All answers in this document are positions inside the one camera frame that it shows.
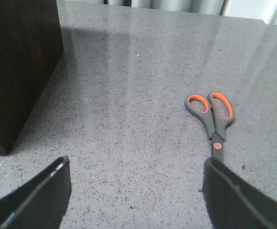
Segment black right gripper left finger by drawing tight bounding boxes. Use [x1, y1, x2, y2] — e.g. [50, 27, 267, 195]
[0, 156, 71, 229]

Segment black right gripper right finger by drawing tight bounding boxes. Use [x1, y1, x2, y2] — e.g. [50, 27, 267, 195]
[202, 157, 277, 229]

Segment grey orange scissors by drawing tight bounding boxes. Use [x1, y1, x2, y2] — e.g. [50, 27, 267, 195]
[184, 92, 235, 162]

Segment dark wooden drawer cabinet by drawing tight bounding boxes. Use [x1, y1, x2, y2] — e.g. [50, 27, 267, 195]
[0, 0, 64, 156]

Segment white grey curtain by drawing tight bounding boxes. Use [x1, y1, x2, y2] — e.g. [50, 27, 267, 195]
[104, 0, 277, 26]

